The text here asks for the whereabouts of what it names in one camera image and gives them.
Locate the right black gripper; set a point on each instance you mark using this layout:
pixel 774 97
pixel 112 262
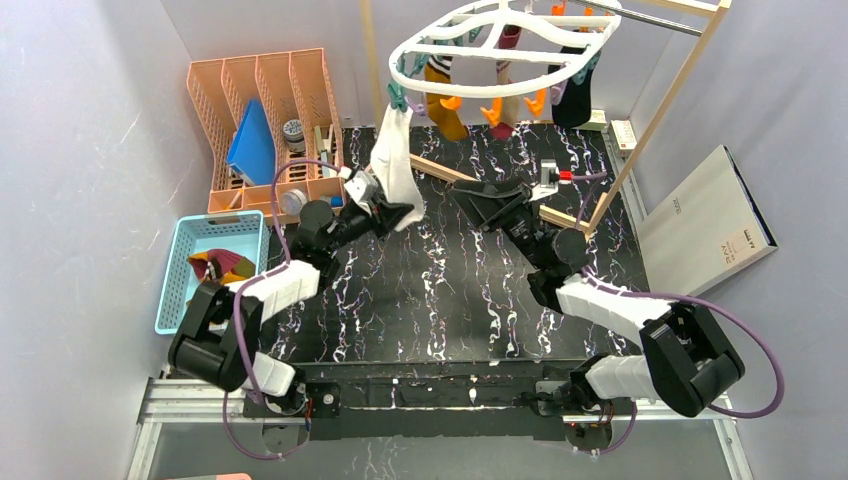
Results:
pixel 502 209

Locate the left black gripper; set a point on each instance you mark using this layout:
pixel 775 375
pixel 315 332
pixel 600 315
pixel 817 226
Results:
pixel 378 207

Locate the white sock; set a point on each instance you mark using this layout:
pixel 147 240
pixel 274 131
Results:
pixel 391 163

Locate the green striped sock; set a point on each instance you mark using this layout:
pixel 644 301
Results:
pixel 237 269

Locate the purple striped sock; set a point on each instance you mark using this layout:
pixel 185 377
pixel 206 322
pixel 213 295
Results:
pixel 206 265

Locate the orange striped-cuff sock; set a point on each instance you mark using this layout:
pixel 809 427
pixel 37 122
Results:
pixel 447 120

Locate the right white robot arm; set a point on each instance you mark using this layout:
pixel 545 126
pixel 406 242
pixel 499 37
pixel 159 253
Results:
pixel 685 358

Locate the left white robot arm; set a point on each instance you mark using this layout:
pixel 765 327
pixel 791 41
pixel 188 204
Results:
pixel 218 338

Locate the white round clip hanger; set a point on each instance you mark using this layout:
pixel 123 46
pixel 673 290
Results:
pixel 473 31

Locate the black sock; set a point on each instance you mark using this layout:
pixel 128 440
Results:
pixel 571 103

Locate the small white box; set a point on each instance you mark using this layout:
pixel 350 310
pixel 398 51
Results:
pixel 598 121

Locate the small grey jar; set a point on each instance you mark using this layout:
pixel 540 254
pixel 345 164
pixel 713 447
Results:
pixel 293 134

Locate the white power strip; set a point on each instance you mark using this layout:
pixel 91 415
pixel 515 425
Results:
pixel 623 137

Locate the light blue plastic basket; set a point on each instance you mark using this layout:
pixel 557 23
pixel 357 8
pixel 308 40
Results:
pixel 225 246

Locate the blue folder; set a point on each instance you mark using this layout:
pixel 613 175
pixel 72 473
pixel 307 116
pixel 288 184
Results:
pixel 252 154

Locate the peach file organizer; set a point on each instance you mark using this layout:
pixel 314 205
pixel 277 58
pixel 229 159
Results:
pixel 291 84

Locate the grey flat box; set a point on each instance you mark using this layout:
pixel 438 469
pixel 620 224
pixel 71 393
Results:
pixel 706 230

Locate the metal rack rod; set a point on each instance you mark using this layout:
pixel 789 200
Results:
pixel 642 18

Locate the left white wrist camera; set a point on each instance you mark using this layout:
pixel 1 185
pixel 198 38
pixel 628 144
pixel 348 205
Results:
pixel 360 186

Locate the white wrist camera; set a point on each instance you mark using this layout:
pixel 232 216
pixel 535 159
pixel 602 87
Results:
pixel 549 181
pixel 360 186

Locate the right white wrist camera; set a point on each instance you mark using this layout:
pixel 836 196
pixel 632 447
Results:
pixel 549 181

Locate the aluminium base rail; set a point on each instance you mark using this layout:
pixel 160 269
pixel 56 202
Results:
pixel 422 428

